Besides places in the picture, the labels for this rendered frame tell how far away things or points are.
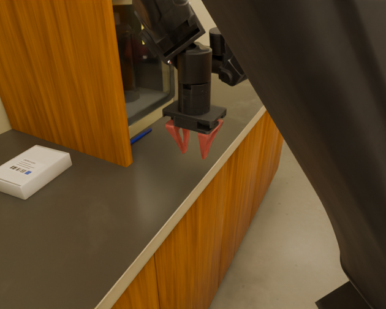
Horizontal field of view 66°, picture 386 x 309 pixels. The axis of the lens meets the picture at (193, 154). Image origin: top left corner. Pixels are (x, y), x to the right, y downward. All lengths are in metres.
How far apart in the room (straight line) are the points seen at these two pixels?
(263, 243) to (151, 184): 1.25
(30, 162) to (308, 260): 1.52
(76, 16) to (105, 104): 0.20
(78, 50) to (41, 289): 0.50
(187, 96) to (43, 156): 0.49
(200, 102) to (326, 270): 1.52
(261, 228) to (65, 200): 1.44
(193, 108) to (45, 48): 0.48
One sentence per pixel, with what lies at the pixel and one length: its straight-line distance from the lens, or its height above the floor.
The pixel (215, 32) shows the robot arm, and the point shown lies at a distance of 0.86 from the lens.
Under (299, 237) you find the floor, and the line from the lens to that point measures 2.00.
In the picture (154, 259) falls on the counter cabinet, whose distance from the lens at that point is 0.75.
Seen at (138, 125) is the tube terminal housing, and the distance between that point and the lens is 0.98.
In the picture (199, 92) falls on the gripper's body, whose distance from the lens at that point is 0.50.
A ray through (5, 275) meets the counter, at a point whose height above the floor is 0.94.
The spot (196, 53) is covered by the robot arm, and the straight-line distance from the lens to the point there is 0.49.
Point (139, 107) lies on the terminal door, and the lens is 0.95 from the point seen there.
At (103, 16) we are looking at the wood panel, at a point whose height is 1.32.
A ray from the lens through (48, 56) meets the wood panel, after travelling 0.87.
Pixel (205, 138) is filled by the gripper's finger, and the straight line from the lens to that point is 0.52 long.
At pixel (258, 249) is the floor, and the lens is 1.87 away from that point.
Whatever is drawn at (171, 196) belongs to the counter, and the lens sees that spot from 0.72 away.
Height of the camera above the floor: 1.40
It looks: 32 degrees down
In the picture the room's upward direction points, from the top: straight up
